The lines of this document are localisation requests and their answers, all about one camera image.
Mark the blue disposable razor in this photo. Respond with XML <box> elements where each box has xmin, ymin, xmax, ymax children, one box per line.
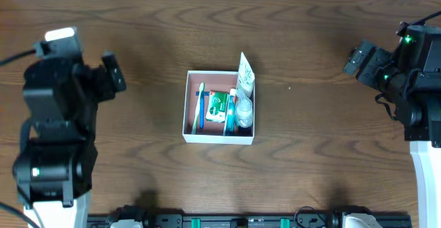
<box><xmin>199</xmin><ymin>91</ymin><xmax>209</xmax><ymax>129</ymax></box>

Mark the green and white toothbrush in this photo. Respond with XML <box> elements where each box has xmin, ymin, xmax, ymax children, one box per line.
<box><xmin>192</xmin><ymin>82</ymin><xmax>205</xmax><ymax>134</ymax></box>

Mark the green and white soap packet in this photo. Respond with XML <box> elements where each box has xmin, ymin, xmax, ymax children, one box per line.
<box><xmin>205</xmin><ymin>91</ymin><xmax>228</xmax><ymax>123</ymax></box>

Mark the white floral lotion tube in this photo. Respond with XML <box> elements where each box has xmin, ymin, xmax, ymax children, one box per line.
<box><xmin>236</xmin><ymin>52</ymin><xmax>255</xmax><ymax>98</ymax></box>

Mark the red and teal toothpaste tube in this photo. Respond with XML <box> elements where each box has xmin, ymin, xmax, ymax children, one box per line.
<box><xmin>223</xmin><ymin>88</ymin><xmax>236</xmax><ymax>136</ymax></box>

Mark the clear pump soap bottle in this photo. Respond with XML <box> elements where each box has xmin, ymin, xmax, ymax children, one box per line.
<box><xmin>236</xmin><ymin>89</ymin><xmax>254</xmax><ymax>128</ymax></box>

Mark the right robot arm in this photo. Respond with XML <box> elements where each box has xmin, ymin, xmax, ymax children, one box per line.
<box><xmin>343</xmin><ymin>19</ymin><xmax>440</xmax><ymax>227</ymax></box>

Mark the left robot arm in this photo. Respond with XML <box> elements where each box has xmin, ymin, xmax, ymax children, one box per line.
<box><xmin>12</xmin><ymin>42</ymin><xmax>126</xmax><ymax>227</ymax></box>

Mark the white box with pink interior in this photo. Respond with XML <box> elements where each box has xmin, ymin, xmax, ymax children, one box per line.
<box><xmin>182</xmin><ymin>70</ymin><xmax>255</xmax><ymax>145</ymax></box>

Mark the black mounting rail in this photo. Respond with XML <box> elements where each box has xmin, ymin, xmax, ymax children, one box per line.
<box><xmin>86</xmin><ymin>205</ymin><xmax>412</xmax><ymax>228</ymax></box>

